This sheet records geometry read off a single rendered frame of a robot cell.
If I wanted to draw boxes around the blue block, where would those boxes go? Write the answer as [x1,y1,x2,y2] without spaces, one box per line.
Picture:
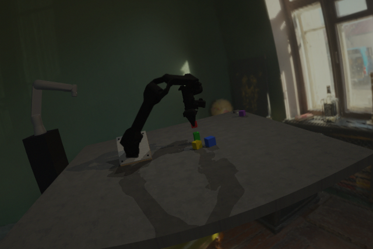
[204,136,216,147]

